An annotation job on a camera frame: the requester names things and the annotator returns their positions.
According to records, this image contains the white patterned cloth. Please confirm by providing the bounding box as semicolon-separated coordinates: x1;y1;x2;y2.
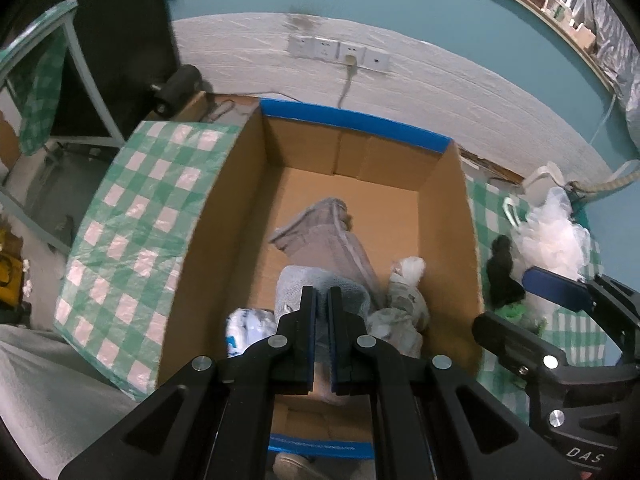
367;256;431;358

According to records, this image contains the beige corrugated hose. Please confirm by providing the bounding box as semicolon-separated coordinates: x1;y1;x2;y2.
575;160;640;197

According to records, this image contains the white electric kettle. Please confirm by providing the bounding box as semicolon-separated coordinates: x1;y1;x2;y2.
520;161;569;199

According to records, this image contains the yellow bag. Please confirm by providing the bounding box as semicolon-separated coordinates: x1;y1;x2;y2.
0;255;21;306

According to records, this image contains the wooden window sill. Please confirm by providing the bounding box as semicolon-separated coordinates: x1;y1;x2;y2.
477;0;617;94

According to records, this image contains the black cylindrical device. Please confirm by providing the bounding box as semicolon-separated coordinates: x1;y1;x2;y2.
151;64;203;116

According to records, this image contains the white mesh bath pouf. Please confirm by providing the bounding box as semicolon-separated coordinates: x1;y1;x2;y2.
505;186;593;286

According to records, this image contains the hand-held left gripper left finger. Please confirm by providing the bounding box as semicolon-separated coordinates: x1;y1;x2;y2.
59;285;317;480

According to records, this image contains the silver foil curtain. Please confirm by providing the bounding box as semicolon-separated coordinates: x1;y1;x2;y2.
565;0;640;136

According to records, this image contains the taupe grey towel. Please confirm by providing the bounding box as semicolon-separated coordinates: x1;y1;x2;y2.
270;197;386;311

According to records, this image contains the green white checkered tablecloth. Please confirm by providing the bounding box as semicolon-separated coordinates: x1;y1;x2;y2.
52;120;608;423

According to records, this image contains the grey metal frame table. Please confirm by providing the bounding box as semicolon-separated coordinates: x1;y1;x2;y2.
0;0;126;256

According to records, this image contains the person's grey trousered leg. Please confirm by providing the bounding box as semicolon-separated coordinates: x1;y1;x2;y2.
0;325;166;480

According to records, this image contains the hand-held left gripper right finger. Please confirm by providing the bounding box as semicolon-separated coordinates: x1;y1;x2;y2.
327;287;576;480

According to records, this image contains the grey plug with cable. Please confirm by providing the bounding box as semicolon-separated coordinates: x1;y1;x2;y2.
337;55;359;110

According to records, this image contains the black glove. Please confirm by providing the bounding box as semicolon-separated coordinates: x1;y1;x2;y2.
487;237;526;308

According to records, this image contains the light green sock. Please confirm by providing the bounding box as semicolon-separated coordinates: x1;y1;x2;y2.
495;302;532;322

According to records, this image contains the blue-grey cloth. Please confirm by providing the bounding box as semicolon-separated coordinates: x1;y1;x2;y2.
274;265;373;406

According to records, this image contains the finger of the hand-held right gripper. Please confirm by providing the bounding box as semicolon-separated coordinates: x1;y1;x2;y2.
522;266;640;331
472;312;573;378

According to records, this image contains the small brown cardboard box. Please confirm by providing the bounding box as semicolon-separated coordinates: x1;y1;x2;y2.
172;91;221;122

